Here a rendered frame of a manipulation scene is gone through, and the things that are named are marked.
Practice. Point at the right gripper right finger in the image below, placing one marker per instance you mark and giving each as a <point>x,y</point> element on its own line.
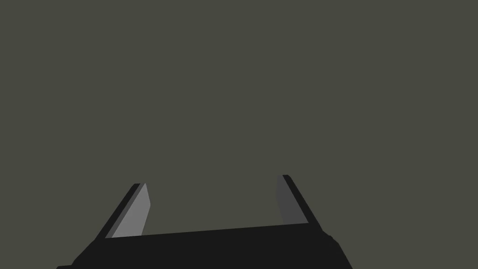
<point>293,207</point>

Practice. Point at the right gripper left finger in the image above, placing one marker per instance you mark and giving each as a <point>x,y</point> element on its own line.
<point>130,216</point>

